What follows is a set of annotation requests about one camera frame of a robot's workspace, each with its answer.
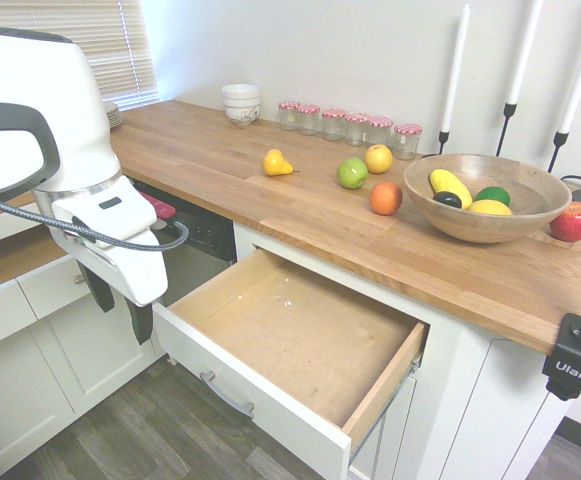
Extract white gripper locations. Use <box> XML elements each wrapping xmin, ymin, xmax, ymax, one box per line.
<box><xmin>48</xmin><ymin>177</ymin><xmax>170</xmax><ymax>347</ymax></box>

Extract grey metal table leg base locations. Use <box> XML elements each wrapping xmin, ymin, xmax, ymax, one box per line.
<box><xmin>198</xmin><ymin>369</ymin><xmax>256</xmax><ymax>420</ymax></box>

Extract white wooden drawer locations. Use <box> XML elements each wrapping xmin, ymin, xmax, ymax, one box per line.
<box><xmin>152</xmin><ymin>248</ymin><xmax>432</xmax><ymax>480</ymax></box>

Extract stainless steel dishwasher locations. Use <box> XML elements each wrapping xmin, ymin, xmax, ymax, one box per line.
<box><xmin>157</xmin><ymin>198</ymin><xmax>237</xmax><ymax>311</ymax></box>

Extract white cabinet with drawers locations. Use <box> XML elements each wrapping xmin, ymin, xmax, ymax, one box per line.
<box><xmin>0</xmin><ymin>189</ymin><xmax>174</xmax><ymax>480</ymax></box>

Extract stack of white plates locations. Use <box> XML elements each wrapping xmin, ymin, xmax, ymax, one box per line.
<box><xmin>101</xmin><ymin>101</ymin><xmax>124</xmax><ymax>129</ymax></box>

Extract yellow pear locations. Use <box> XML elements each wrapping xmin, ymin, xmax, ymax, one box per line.
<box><xmin>262</xmin><ymin>148</ymin><xmax>301</xmax><ymax>177</ymax></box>

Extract white bowl with pattern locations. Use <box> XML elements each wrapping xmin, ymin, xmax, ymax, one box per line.
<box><xmin>224</xmin><ymin>102</ymin><xmax>261</xmax><ymax>126</ymax></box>

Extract plain white bowl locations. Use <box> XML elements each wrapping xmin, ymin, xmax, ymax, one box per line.
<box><xmin>220</xmin><ymin>83</ymin><xmax>262</xmax><ymax>109</ymax></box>

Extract glass jar checkered lid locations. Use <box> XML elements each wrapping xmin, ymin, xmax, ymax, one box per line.
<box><xmin>344</xmin><ymin>113</ymin><xmax>371</xmax><ymax>148</ymax></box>
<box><xmin>393</xmin><ymin>123</ymin><xmax>424</xmax><ymax>162</ymax></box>
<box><xmin>366</xmin><ymin>116</ymin><xmax>395</xmax><ymax>151</ymax></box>
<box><xmin>321</xmin><ymin>108</ymin><xmax>348</xmax><ymax>142</ymax></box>
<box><xmin>297</xmin><ymin>103</ymin><xmax>323</xmax><ymax>137</ymax></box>
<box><xmin>277</xmin><ymin>100</ymin><xmax>302</xmax><ymax>132</ymax></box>

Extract beige window blinds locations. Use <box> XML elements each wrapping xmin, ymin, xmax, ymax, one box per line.
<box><xmin>0</xmin><ymin>0</ymin><xmax>160</xmax><ymax>110</ymax></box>

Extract green apple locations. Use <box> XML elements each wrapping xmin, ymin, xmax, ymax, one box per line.
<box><xmin>336</xmin><ymin>157</ymin><xmax>370</xmax><ymax>191</ymax></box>

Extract orange peach fruit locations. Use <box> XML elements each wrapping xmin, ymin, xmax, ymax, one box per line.
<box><xmin>368</xmin><ymin>181</ymin><xmax>405</xmax><ymax>217</ymax></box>

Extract yellow apple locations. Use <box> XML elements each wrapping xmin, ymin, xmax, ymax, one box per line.
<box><xmin>364</xmin><ymin>143</ymin><xmax>395</xmax><ymax>175</ymax></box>

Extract black avocado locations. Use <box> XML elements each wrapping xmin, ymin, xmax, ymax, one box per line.
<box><xmin>432</xmin><ymin>191</ymin><xmax>465</xmax><ymax>209</ymax></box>

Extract yellow banana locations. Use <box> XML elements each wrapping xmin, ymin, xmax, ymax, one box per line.
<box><xmin>428</xmin><ymin>168</ymin><xmax>474</xmax><ymax>211</ymax></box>

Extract large wooden bowl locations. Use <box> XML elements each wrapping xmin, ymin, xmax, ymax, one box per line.
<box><xmin>402</xmin><ymin>153</ymin><xmax>573</xmax><ymax>245</ymax></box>

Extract white kitchen cabinet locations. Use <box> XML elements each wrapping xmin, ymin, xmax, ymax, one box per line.
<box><xmin>232</xmin><ymin>222</ymin><xmax>571</xmax><ymax>480</ymax></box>

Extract yellow lemon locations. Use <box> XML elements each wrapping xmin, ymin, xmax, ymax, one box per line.
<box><xmin>467</xmin><ymin>198</ymin><xmax>514</xmax><ymax>217</ymax></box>

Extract green lime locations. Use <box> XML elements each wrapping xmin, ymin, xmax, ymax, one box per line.
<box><xmin>473</xmin><ymin>185</ymin><xmax>512</xmax><ymax>207</ymax></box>

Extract red apple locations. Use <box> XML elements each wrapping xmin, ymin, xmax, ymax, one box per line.
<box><xmin>549</xmin><ymin>200</ymin><xmax>581</xmax><ymax>243</ymax></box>

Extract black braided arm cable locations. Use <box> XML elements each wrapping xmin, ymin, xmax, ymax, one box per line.
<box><xmin>0</xmin><ymin>187</ymin><xmax>192</xmax><ymax>251</ymax></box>

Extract black Ulanzi camera clamp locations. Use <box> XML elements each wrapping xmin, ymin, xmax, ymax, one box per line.
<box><xmin>540</xmin><ymin>284</ymin><xmax>581</xmax><ymax>402</ymax></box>

